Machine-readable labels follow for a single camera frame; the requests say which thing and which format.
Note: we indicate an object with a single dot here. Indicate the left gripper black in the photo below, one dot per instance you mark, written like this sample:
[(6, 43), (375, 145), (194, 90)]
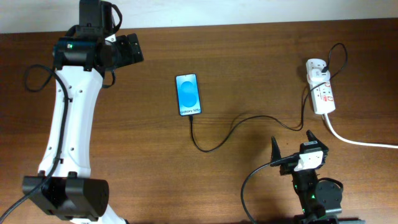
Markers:
[(128, 56)]

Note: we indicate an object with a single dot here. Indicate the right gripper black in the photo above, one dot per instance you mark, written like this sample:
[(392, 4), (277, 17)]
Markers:
[(286, 167)]

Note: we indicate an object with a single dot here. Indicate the blue Samsung Galaxy smartphone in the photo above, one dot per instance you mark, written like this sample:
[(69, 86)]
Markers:
[(188, 94)]

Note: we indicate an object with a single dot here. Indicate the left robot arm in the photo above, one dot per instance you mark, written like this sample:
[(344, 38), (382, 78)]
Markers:
[(63, 186)]

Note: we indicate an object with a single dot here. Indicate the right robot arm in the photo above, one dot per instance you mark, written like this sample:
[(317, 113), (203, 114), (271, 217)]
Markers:
[(320, 198)]

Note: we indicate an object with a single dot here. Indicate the white USB charger adapter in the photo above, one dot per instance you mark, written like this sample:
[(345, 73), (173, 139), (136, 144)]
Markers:
[(317, 76)]

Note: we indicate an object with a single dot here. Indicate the white power strip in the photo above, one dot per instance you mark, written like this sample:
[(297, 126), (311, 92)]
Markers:
[(321, 93)]

